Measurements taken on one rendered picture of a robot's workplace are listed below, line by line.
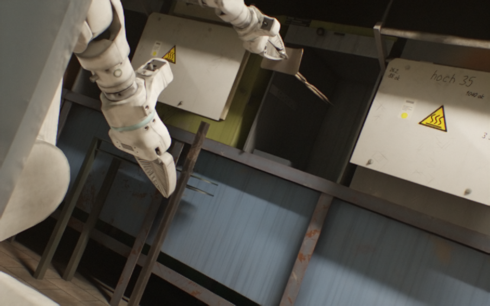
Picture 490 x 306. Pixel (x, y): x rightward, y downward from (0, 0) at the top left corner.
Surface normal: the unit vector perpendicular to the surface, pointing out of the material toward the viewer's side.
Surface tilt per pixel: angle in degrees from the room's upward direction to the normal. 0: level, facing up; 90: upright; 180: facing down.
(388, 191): 90
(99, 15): 103
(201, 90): 90
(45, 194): 90
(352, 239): 90
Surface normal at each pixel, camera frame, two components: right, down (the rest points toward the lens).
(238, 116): -0.49, -0.23
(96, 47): -0.35, -0.48
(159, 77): 0.88, 0.18
